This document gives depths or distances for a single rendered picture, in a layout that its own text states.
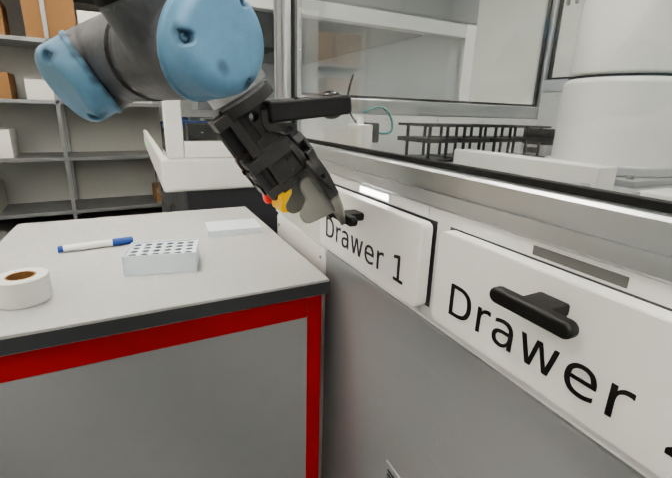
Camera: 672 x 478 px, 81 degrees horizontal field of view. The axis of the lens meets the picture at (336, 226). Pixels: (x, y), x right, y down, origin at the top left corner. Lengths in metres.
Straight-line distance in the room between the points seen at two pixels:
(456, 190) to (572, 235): 0.14
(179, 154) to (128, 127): 3.37
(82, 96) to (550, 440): 0.52
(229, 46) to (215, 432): 0.68
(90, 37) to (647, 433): 0.51
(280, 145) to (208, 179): 0.85
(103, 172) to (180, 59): 4.42
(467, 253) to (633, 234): 0.15
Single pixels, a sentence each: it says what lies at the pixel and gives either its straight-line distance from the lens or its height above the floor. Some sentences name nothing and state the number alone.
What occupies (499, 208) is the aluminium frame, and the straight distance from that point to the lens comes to 0.42.
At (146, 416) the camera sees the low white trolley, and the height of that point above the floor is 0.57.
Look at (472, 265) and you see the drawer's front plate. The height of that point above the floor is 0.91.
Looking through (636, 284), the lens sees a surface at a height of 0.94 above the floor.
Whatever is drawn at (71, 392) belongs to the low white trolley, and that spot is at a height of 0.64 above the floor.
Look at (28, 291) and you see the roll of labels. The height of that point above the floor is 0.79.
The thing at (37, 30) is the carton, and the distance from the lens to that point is 4.25.
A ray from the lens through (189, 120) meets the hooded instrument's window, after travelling 1.33.
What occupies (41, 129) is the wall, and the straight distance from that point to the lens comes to 4.69.
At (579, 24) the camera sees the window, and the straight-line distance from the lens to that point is 0.41.
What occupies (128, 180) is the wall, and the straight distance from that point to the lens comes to 4.71.
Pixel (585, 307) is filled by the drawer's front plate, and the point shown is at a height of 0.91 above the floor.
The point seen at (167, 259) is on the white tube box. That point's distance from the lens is 0.78.
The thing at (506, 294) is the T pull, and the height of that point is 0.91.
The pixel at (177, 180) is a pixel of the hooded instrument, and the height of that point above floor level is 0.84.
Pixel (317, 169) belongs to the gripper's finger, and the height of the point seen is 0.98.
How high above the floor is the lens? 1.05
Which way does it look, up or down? 16 degrees down
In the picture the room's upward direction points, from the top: 2 degrees clockwise
